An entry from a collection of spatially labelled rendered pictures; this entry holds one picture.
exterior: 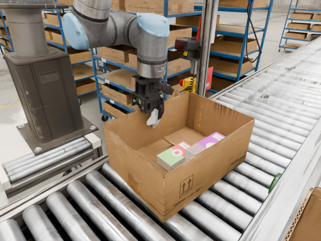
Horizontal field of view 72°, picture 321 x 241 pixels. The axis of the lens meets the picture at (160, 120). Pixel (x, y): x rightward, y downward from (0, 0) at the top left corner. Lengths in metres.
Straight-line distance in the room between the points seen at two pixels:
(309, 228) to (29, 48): 0.88
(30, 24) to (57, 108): 0.29
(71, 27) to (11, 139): 0.60
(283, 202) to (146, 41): 0.51
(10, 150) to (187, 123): 0.71
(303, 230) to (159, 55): 0.51
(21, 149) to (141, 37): 0.63
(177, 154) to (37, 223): 0.45
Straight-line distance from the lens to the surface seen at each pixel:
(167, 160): 0.73
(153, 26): 0.63
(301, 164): 0.68
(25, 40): 0.89
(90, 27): 0.62
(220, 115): 0.84
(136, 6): 1.72
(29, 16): 0.88
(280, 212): 0.53
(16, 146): 1.03
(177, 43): 1.02
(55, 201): 0.74
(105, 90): 2.34
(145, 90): 0.71
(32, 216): 0.73
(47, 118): 0.93
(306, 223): 0.40
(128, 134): 0.77
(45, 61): 0.86
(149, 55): 0.65
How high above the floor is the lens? 1.27
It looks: 31 degrees down
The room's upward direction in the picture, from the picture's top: straight up
